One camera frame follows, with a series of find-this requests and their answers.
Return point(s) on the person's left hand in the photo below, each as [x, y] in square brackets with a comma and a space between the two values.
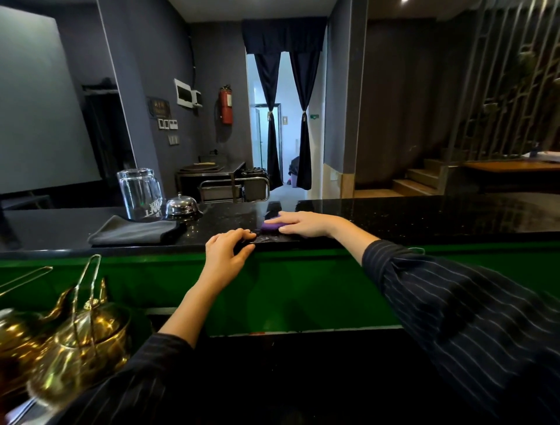
[221, 262]

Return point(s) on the person's right hand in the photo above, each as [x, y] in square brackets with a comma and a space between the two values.
[310, 224]

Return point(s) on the person's left thumb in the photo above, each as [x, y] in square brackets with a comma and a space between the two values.
[246, 252]

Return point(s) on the person's right thumb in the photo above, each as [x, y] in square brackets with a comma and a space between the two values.
[291, 230]

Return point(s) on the purple sponge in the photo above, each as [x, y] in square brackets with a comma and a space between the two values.
[272, 226]

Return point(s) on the black plastic sheet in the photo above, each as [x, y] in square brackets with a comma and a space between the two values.
[271, 239]

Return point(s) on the person's left forearm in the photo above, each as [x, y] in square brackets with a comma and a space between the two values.
[192, 308]

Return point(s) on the person's right forearm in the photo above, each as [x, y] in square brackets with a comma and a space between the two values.
[352, 236]

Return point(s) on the green counter front panel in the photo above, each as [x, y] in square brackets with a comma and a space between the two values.
[306, 293]

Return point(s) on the stainless steel cart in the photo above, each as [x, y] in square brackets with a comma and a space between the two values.
[218, 186]

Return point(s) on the silver service bell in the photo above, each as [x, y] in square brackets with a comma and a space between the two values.
[182, 205]

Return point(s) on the dark tied curtain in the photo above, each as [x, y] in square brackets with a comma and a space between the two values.
[304, 149]
[272, 149]

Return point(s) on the round dark tray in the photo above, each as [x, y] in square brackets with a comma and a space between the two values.
[201, 167]

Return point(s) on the folded grey cloth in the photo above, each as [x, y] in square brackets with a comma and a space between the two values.
[131, 232]

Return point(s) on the clear glass mug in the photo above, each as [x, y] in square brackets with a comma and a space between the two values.
[139, 195]

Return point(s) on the wooden stairs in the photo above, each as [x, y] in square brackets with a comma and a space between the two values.
[415, 184]

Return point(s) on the red fire extinguisher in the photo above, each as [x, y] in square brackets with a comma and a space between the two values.
[226, 107]

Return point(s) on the large brass teapot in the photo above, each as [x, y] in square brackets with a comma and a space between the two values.
[83, 346]

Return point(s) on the dark curtain valance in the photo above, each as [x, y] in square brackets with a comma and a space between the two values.
[284, 35]

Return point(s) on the dark striped shirt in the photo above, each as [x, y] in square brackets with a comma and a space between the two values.
[472, 324]

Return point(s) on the wooden table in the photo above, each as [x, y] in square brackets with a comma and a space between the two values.
[512, 166]

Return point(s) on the brass teapot with spout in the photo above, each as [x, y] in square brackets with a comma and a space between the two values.
[17, 337]

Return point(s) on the metal lattice screen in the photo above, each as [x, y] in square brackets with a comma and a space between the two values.
[503, 87]

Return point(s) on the grey wall switch plate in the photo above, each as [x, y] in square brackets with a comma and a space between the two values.
[173, 140]

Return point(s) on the row of wall switches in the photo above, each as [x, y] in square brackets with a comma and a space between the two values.
[168, 124]

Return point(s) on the small white wall device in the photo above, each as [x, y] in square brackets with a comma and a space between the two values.
[197, 98]

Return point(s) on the dark wall sign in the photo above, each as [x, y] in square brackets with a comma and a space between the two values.
[159, 108]

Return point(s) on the white wall panel box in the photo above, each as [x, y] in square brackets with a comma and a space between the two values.
[183, 93]

